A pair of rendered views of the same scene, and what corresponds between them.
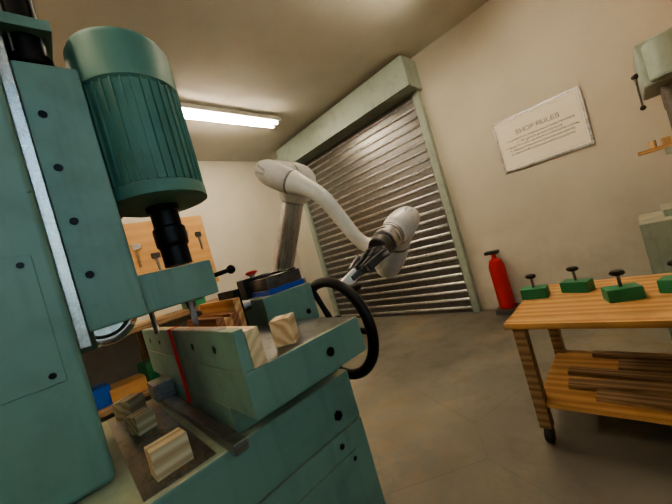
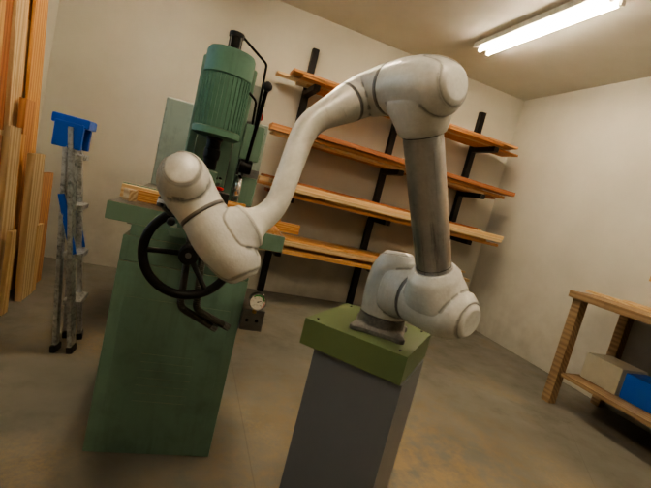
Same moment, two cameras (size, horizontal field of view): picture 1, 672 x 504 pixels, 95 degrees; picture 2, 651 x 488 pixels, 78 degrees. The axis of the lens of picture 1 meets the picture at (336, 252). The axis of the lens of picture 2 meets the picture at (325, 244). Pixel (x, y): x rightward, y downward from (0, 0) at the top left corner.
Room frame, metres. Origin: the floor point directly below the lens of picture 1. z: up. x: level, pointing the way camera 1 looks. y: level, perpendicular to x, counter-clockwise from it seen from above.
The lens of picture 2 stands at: (1.73, -0.87, 1.08)
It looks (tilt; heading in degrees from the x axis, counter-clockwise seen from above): 7 degrees down; 115
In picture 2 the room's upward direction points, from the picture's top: 14 degrees clockwise
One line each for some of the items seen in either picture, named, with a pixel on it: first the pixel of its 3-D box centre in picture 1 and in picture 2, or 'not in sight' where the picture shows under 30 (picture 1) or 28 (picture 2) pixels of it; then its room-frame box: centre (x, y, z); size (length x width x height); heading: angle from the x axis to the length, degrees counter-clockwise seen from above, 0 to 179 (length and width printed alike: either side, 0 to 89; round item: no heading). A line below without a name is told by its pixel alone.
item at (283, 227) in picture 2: not in sight; (222, 213); (0.68, 0.37, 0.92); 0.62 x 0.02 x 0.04; 42
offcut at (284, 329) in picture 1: (284, 329); (130, 195); (0.48, 0.11, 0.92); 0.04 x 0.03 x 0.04; 175
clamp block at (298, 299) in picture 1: (277, 309); not in sight; (0.76, 0.18, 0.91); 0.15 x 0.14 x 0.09; 42
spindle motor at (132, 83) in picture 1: (140, 132); (224, 96); (0.62, 0.31, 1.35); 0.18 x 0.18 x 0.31
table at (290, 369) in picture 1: (251, 341); (201, 226); (0.70, 0.24, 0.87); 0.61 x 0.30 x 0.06; 42
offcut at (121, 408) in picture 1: (130, 406); not in sight; (0.65, 0.51, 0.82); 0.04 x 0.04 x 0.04; 82
